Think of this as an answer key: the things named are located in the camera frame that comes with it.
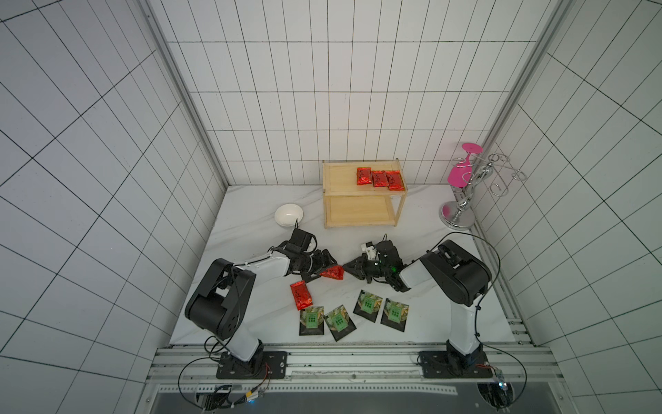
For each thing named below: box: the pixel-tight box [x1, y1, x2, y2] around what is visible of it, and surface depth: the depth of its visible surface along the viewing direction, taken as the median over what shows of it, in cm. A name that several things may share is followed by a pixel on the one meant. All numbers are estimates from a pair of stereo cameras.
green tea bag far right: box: [380, 298, 410, 333], surface depth 84 cm
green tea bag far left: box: [299, 306, 325, 336], surface depth 83 cm
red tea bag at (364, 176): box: [356, 167, 373, 186], surface depth 93 cm
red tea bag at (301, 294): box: [289, 280, 313, 312], surface depth 87 cm
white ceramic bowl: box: [274, 203, 304, 227], surface depth 106 cm
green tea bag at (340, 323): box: [323, 303, 357, 342], surface depth 83 cm
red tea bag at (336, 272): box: [318, 264, 345, 281], surface depth 92 cm
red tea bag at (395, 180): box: [385, 169, 406, 191], surface depth 93 cm
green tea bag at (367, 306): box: [352, 288, 384, 324], surface depth 85 cm
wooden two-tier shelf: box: [322, 158, 408, 230], surface depth 100 cm
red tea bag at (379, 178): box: [371, 169, 390, 188], surface depth 94 cm
